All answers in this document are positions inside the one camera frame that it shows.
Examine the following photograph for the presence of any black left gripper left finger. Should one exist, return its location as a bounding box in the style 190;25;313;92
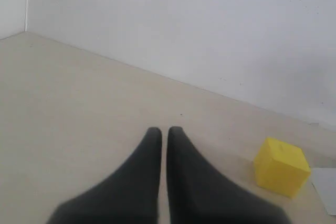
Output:
48;127;162;223

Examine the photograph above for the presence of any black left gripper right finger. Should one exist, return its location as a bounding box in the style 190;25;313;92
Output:
167;126;266;224

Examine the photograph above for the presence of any yellow foam cube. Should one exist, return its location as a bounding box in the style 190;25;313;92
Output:
254;137;311;198

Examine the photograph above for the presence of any white paper sheet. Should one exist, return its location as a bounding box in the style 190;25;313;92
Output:
311;168;336;216

